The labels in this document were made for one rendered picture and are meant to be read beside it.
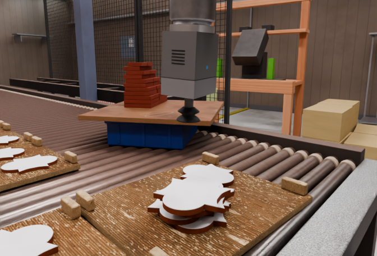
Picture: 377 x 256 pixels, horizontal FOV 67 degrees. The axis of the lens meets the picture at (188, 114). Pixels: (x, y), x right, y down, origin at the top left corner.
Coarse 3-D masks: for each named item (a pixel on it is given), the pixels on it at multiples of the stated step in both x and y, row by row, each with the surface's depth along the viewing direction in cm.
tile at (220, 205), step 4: (220, 184) 60; (232, 192) 57; (228, 196) 56; (160, 200) 55; (220, 200) 53; (224, 200) 55; (220, 204) 52; (220, 208) 51; (200, 212) 50; (204, 212) 50; (208, 212) 51; (220, 212) 51; (184, 216) 50; (188, 216) 49; (192, 216) 49; (196, 216) 50; (200, 216) 50
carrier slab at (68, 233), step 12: (36, 216) 57; (48, 216) 57; (60, 216) 57; (0, 228) 52; (12, 228) 52; (60, 228) 52; (72, 228) 52; (84, 228) 52; (60, 240) 49; (72, 240) 49; (84, 240) 49; (96, 240) 49; (108, 240) 49; (60, 252) 46; (72, 252) 46; (84, 252) 46; (96, 252) 46; (108, 252) 46; (120, 252) 46
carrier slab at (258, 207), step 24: (120, 192) 67; (144, 192) 67; (240, 192) 67; (264, 192) 67; (288, 192) 67; (96, 216) 57; (120, 216) 57; (144, 216) 57; (240, 216) 57; (264, 216) 57; (288, 216) 58; (120, 240) 49; (144, 240) 49; (168, 240) 49; (192, 240) 49; (216, 240) 49; (240, 240) 49
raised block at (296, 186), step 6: (282, 180) 68; (288, 180) 67; (294, 180) 67; (282, 186) 69; (288, 186) 67; (294, 186) 66; (300, 186) 65; (306, 186) 65; (294, 192) 67; (300, 192) 65; (306, 192) 66
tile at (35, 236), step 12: (24, 228) 50; (36, 228) 50; (48, 228) 50; (0, 240) 47; (12, 240) 47; (24, 240) 47; (36, 240) 47; (48, 240) 47; (0, 252) 44; (12, 252) 44; (24, 252) 44; (36, 252) 44; (48, 252) 45
